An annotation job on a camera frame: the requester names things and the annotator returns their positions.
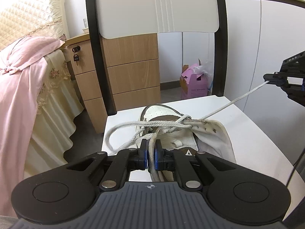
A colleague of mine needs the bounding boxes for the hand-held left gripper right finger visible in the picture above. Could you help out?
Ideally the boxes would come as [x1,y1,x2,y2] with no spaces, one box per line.
[154,140,235,189]

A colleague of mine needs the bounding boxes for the pink bed sheet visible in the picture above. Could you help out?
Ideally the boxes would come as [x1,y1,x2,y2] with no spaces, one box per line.
[0,36,65,217]

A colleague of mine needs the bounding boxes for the black cabinet keys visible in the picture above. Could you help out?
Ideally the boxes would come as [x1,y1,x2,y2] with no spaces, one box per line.
[72,45,81,66]

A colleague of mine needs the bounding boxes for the cream lace bed skirt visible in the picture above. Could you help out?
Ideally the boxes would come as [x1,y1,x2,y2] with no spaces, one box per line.
[26,38,85,175]

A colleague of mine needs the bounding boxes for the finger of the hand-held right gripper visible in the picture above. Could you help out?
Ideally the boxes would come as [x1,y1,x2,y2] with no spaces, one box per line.
[277,82,305,106]
[263,71,290,85]

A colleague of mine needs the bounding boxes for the white chair with black frame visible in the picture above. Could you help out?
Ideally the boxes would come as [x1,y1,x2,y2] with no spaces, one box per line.
[84,0,296,185]

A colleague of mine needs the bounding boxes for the clear plastic bag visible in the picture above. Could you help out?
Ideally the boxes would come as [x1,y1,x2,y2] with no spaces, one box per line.
[193,60,213,77]

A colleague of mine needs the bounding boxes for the white wardrobe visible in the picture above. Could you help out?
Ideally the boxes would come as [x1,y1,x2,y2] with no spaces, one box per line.
[157,0,305,148]

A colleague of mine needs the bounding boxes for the white shoelace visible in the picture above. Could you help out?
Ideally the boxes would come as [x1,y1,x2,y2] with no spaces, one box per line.
[104,80,270,182]

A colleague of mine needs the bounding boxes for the cream quilted headboard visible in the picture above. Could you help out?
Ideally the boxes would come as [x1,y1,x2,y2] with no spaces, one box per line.
[0,0,70,51]

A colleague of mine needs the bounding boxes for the wooden drawer cabinet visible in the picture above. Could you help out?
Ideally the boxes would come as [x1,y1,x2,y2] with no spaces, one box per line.
[64,32,162,134]

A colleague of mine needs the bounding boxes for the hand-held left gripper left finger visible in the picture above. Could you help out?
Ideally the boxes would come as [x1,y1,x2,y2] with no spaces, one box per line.
[67,138,148,189]

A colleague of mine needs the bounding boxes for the white and brown sneaker shoe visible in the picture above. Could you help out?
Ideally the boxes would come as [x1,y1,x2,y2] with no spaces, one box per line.
[138,104,237,185]

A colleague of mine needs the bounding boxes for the pink cardboard box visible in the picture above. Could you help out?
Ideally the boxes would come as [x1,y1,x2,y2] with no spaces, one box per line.
[179,58,213,100]

